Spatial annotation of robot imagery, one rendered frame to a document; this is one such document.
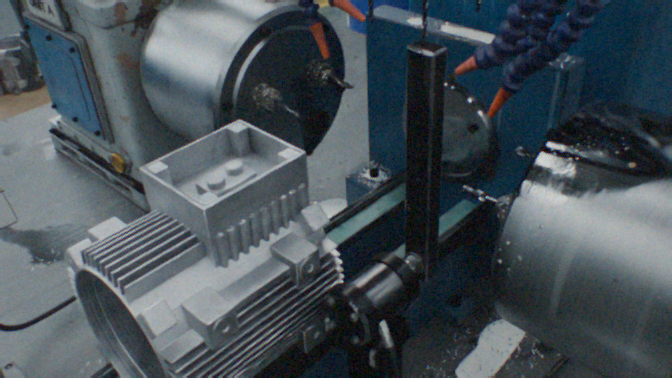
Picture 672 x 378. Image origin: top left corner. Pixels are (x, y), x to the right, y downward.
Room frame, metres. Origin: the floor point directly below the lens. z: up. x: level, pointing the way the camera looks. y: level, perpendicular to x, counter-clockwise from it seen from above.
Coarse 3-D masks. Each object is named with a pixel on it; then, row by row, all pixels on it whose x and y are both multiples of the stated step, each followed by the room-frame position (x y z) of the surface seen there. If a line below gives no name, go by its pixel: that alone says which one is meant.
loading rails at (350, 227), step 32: (384, 192) 0.79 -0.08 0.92; (352, 224) 0.73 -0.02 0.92; (384, 224) 0.75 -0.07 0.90; (448, 224) 0.71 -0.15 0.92; (480, 224) 0.73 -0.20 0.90; (352, 256) 0.70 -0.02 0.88; (448, 256) 0.68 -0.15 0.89; (480, 256) 0.73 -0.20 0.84; (448, 288) 0.68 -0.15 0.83; (416, 320) 0.63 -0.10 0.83; (448, 320) 0.65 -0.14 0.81; (320, 352) 0.52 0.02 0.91
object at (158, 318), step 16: (304, 208) 0.53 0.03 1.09; (320, 208) 0.54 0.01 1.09; (304, 224) 0.53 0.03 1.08; (320, 224) 0.53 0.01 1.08; (64, 256) 0.51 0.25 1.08; (80, 256) 0.50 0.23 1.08; (160, 304) 0.42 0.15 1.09; (144, 320) 0.41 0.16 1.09; (160, 320) 0.41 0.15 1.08; (176, 320) 0.41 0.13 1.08
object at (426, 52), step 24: (408, 48) 0.54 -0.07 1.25; (432, 48) 0.53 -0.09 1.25; (408, 72) 0.54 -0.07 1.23; (432, 72) 0.52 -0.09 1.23; (408, 96) 0.54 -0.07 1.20; (432, 96) 0.52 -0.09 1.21; (408, 120) 0.54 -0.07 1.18; (432, 120) 0.52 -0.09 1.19; (408, 144) 0.54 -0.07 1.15; (432, 144) 0.52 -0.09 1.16; (408, 168) 0.54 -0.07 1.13; (432, 168) 0.52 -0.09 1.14; (408, 192) 0.54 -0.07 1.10; (432, 192) 0.52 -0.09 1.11; (408, 216) 0.54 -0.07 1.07; (432, 216) 0.52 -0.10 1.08; (408, 240) 0.54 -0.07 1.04; (432, 240) 0.52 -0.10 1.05; (432, 264) 0.53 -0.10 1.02
